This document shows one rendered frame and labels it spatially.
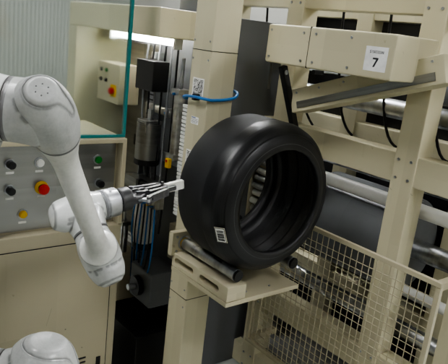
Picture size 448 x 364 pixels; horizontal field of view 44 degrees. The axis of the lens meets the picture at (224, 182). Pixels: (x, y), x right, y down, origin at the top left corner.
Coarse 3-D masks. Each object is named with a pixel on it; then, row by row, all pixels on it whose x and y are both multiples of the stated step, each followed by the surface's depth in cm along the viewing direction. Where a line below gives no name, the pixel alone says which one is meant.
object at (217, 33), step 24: (216, 0) 205; (240, 0) 210; (216, 24) 207; (240, 24) 214; (216, 48) 210; (192, 72) 219; (216, 72) 213; (216, 96) 216; (216, 120) 219; (192, 144) 223; (192, 288) 236; (168, 312) 247; (192, 312) 240; (168, 336) 248; (192, 336) 244; (168, 360) 250; (192, 360) 248
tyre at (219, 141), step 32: (224, 128) 196; (256, 128) 190; (288, 128) 194; (192, 160) 194; (224, 160) 184; (256, 160) 185; (288, 160) 228; (320, 160) 205; (192, 192) 192; (224, 192) 183; (288, 192) 231; (320, 192) 210; (192, 224) 196; (224, 224) 185; (256, 224) 231; (288, 224) 225; (224, 256) 194; (256, 256) 198
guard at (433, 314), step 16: (336, 240) 221; (384, 256) 205; (368, 272) 210; (416, 272) 194; (320, 288) 230; (256, 304) 263; (432, 304) 190; (304, 320) 239; (320, 320) 231; (352, 320) 218; (432, 320) 190; (256, 336) 265; (336, 336) 225; (352, 352) 219; (368, 352) 214
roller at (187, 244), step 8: (184, 240) 220; (184, 248) 220; (192, 248) 215; (200, 248) 213; (200, 256) 211; (208, 256) 208; (216, 256) 207; (208, 264) 209; (216, 264) 204; (224, 264) 201; (224, 272) 200; (232, 272) 197; (240, 272) 197; (240, 280) 198
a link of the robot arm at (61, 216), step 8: (96, 192) 164; (56, 200) 159; (64, 200) 157; (96, 200) 161; (104, 200) 162; (56, 208) 155; (64, 208) 156; (96, 208) 159; (104, 208) 162; (48, 216) 158; (56, 216) 155; (64, 216) 155; (72, 216) 156; (104, 216) 161; (56, 224) 155; (64, 224) 155; (72, 224) 157; (104, 224) 159; (64, 232) 158; (72, 232) 158; (80, 232) 156
